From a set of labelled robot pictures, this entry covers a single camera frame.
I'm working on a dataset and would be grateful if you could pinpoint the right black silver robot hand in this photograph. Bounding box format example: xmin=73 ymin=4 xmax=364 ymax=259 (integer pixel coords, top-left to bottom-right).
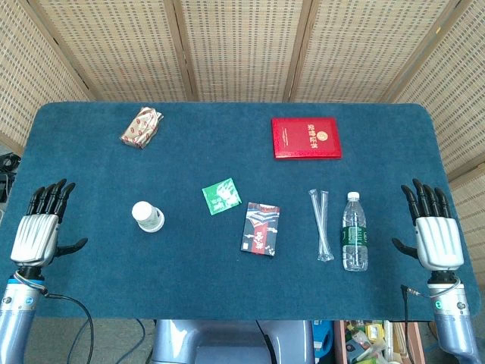
xmin=391 ymin=177 xmax=465 ymax=284

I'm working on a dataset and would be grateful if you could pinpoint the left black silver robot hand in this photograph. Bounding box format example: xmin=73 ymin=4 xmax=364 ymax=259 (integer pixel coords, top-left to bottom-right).
xmin=10 ymin=177 xmax=89 ymax=281

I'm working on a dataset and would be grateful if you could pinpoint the white paper cup green print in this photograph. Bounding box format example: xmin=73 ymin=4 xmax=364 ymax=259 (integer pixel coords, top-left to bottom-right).
xmin=136 ymin=216 xmax=164 ymax=231
xmin=138 ymin=219 xmax=166 ymax=234
xmin=131 ymin=200 xmax=164 ymax=230
xmin=137 ymin=218 xmax=165 ymax=232

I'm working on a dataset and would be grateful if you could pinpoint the black equipment on floor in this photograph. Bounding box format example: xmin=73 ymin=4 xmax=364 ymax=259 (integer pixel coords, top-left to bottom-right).
xmin=0 ymin=151 xmax=18 ymax=204

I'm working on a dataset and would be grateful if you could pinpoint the clear water bottle green label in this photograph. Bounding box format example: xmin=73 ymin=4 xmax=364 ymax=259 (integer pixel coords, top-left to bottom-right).
xmin=342 ymin=191 xmax=370 ymax=272

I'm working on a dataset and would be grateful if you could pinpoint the crate of mixed clutter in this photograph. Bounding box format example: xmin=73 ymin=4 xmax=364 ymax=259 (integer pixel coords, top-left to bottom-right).
xmin=333 ymin=320 xmax=424 ymax=364

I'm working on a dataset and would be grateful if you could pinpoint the clear wrapped drinking straw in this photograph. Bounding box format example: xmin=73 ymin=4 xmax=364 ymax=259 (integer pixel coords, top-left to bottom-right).
xmin=308 ymin=188 xmax=335 ymax=262
xmin=317 ymin=190 xmax=331 ymax=264

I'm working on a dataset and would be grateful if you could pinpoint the blue plastic container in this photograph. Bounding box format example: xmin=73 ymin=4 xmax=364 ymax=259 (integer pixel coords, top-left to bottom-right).
xmin=313 ymin=320 xmax=336 ymax=359

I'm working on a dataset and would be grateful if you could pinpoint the beige snack packet red print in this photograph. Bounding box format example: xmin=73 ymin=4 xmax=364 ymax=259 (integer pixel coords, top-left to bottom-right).
xmin=120 ymin=106 xmax=164 ymax=151

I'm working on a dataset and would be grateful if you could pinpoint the red certificate booklet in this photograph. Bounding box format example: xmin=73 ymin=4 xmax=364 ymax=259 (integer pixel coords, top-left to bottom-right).
xmin=271 ymin=116 xmax=343 ymax=161

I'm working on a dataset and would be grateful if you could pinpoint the black red printed box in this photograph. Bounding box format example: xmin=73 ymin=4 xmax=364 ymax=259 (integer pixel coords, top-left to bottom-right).
xmin=239 ymin=201 xmax=281 ymax=259

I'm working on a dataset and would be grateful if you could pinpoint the green tea sachet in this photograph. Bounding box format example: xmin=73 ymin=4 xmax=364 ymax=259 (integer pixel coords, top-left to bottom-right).
xmin=201 ymin=177 xmax=243 ymax=216

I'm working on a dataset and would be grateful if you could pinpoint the blue felt table cover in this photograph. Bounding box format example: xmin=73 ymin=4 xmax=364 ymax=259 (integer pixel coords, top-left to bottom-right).
xmin=0 ymin=101 xmax=480 ymax=322

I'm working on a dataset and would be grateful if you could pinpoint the blue-grey robot torso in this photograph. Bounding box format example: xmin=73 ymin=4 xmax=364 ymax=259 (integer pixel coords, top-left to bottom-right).
xmin=153 ymin=319 xmax=315 ymax=364

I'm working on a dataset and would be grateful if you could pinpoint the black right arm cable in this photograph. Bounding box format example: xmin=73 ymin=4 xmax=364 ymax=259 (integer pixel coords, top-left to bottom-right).
xmin=400 ymin=284 xmax=421 ymax=331

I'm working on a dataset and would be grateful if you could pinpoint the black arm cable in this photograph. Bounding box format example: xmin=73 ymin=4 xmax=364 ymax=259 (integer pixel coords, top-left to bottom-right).
xmin=37 ymin=290 xmax=95 ymax=364
xmin=400 ymin=284 xmax=421 ymax=331

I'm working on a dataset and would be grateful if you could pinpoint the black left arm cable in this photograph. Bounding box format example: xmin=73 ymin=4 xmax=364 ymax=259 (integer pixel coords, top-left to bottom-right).
xmin=37 ymin=290 xmax=95 ymax=364

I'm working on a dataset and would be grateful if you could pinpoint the black torso cable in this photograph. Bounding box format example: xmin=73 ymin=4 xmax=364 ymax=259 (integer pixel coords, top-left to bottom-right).
xmin=255 ymin=320 xmax=274 ymax=356

